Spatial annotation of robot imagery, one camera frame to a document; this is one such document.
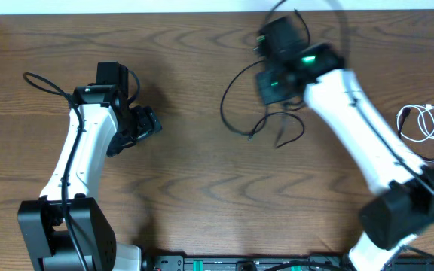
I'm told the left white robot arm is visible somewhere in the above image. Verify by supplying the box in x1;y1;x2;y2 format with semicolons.
17;61;162;270

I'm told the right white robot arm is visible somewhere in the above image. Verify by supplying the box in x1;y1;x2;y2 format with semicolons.
256;17;434;270

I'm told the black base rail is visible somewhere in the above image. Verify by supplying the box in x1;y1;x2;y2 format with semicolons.
141;251;434;271

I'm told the white USB cable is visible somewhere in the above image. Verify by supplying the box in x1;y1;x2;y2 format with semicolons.
396;104;434;143

